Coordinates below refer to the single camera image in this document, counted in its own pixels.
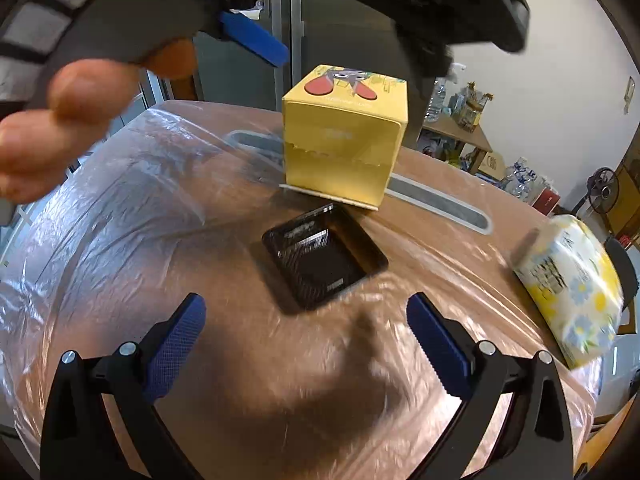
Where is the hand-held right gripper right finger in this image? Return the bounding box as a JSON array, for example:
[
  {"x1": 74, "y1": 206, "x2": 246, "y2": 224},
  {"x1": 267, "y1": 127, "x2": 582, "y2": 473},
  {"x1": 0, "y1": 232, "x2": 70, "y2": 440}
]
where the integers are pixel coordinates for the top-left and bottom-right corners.
[{"x1": 406, "y1": 292, "x2": 572, "y2": 480}]

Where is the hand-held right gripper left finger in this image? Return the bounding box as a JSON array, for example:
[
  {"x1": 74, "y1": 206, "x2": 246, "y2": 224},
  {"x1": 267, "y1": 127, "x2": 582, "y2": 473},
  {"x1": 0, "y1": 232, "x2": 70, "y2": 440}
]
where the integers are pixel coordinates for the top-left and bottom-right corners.
[{"x1": 40, "y1": 292, "x2": 208, "y2": 480}]

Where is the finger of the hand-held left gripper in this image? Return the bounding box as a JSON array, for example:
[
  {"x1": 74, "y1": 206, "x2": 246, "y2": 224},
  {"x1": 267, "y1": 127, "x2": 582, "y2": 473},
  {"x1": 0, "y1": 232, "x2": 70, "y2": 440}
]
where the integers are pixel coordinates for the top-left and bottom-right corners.
[
  {"x1": 396, "y1": 26, "x2": 454, "y2": 107},
  {"x1": 218, "y1": 11, "x2": 290, "y2": 68}
]

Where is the black plastic tray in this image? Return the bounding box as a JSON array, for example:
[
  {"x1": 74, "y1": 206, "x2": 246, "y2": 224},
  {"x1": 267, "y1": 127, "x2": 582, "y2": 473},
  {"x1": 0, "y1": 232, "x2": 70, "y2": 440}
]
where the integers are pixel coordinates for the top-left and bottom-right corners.
[{"x1": 261, "y1": 202, "x2": 390, "y2": 313}]

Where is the person's left hand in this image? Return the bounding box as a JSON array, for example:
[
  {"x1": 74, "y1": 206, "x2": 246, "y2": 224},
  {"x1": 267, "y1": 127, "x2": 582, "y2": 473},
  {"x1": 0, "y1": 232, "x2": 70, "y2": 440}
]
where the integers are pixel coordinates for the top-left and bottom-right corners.
[{"x1": 0, "y1": 39, "x2": 197, "y2": 206}]

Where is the white paper sheet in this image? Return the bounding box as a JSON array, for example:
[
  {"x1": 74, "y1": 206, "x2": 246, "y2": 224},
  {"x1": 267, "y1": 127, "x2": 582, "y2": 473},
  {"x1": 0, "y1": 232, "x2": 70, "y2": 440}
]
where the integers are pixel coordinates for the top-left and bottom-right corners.
[{"x1": 227, "y1": 1, "x2": 266, "y2": 22}]

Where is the clear water bottle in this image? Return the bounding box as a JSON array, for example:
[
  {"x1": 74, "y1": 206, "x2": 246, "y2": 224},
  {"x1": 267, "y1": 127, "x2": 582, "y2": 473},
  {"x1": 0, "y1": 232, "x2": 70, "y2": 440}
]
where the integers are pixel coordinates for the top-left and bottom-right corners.
[{"x1": 424, "y1": 77, "x2": 448, "y2": 123}]

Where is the small jar with gold ornaments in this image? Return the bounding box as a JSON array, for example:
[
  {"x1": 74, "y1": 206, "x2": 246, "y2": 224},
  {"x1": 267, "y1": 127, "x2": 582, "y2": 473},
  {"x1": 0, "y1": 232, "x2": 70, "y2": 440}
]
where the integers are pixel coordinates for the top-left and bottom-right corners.
[{"x1": 462, "y1": 82, "x2": 493, "y2": 133}]

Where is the stainless steel refrigerator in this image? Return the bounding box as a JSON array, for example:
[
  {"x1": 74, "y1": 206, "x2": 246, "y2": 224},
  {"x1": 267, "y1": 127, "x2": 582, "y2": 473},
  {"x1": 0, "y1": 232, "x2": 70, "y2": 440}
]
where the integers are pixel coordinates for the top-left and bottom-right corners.
[{"x1": 192, "y1": 0, "x2": 431, "y2": 148}]

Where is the wooden side table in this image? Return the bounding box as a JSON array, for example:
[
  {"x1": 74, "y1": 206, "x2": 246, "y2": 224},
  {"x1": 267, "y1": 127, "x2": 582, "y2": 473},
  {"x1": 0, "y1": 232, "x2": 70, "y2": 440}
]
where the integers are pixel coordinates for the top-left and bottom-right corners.
[{"x1": 420, "y1": 112, "x2": 496, "y2": 171}]

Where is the brown cardboard box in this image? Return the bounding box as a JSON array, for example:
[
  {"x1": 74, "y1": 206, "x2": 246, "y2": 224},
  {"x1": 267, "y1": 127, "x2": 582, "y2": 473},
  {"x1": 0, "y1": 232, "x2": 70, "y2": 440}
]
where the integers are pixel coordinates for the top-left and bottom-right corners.
[{"x1": 475, "y1": 152, "x2": 506, "y2": 181}]

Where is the yellow cardboard box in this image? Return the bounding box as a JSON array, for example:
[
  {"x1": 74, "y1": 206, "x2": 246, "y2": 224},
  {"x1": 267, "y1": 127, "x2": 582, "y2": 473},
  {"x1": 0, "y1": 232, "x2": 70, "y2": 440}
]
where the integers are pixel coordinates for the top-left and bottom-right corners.
[{"x1": 281, "y1": 64, "x2": 411, "y2": 212}]

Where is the yellow floral tissue pack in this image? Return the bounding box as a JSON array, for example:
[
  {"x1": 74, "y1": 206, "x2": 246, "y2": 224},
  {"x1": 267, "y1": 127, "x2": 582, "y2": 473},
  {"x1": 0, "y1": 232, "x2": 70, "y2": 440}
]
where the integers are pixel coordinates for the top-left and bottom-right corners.
[{"x1": 512, "y1": 214, "x2": 625, "y2": 368}]

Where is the pack of water bottles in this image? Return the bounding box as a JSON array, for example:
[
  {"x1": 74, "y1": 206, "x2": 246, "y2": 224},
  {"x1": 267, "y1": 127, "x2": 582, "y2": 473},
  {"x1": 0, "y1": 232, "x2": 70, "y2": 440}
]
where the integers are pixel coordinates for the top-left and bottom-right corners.
[{"x1": 500, "y1": 156, "x2": 548, "y2": 198}]

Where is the red box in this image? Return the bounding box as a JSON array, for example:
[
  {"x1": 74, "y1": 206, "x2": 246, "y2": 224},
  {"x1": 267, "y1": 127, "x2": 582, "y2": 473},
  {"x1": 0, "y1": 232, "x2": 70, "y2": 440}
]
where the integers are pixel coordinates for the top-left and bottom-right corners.
[{"x1": 531, "y1": 185, "x2": 562, "y2": 217}]

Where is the black chair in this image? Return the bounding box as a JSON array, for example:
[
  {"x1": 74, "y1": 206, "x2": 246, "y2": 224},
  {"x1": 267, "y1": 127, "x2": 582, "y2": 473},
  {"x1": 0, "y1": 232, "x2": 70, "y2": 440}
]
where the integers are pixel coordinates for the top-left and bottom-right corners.
[{"x1": 604, "y1": 236, "x2": 640, "y2": 306}]

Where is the black standing fan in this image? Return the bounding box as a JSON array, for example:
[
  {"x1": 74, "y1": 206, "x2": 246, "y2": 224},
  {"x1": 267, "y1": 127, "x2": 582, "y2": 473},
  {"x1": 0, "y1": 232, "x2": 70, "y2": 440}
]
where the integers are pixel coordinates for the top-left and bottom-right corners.
[{"x1": 575, "y1": 166, "x2": 621, "y2": 216}]

